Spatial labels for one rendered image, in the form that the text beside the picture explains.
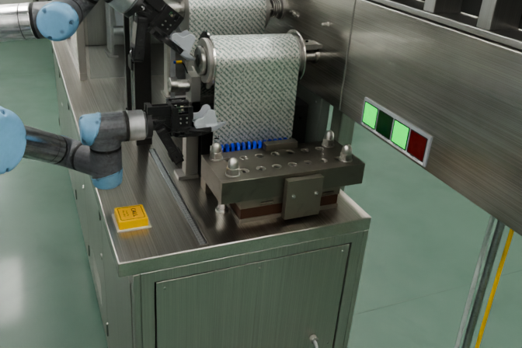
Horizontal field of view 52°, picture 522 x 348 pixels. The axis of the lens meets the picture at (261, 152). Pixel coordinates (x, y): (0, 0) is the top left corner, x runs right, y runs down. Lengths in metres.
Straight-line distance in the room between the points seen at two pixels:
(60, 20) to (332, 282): 0.95
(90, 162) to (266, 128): 0.47
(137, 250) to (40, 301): 1.37
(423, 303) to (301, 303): 1.25
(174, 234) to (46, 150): 0.36
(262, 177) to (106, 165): 0.38
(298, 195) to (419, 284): 1.54
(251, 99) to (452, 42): 0.56
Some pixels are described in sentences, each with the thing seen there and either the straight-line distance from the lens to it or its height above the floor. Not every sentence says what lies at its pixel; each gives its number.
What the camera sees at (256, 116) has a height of 1.11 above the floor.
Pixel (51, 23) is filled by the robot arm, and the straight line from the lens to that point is 1.19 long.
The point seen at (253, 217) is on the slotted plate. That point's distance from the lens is 1.37.
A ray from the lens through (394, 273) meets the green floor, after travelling 2.83.
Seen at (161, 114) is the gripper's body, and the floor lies 1.14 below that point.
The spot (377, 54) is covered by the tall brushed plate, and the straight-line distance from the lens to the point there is 1.31.
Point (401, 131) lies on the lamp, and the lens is 1.24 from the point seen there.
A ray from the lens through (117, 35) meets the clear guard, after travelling 2.37.
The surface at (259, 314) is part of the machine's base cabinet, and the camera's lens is 1.48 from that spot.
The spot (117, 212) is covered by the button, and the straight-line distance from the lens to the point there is 1.37.
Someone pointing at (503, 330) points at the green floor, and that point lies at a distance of 2.72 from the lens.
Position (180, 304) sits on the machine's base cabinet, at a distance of 1.36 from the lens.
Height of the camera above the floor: 1.64
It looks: 25 degrees down
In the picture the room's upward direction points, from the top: 5 degrees clockwise
